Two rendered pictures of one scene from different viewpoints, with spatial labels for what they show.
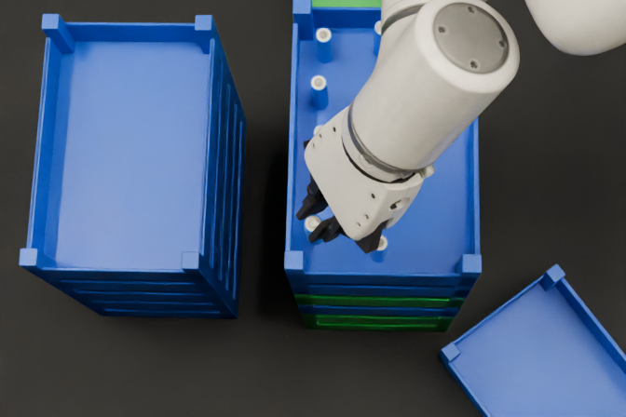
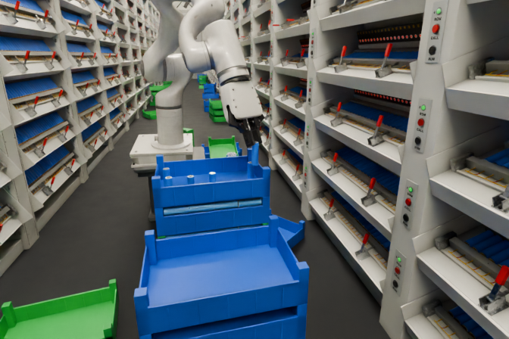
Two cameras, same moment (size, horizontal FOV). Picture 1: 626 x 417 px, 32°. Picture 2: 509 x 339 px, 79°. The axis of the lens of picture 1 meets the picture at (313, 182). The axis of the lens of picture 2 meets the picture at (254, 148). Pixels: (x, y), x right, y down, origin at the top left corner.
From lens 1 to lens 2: 1.23 m
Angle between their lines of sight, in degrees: 80
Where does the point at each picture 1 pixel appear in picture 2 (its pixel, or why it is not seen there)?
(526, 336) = not seen: hidden behind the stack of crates
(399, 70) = (228, 32)
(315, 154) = (238, 107)
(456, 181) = (218, 174)
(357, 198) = (252, 95)
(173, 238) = (260, 255)
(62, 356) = not seen: outside the picture
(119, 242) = (271, 272)
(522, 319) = not seen: hidden behind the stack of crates
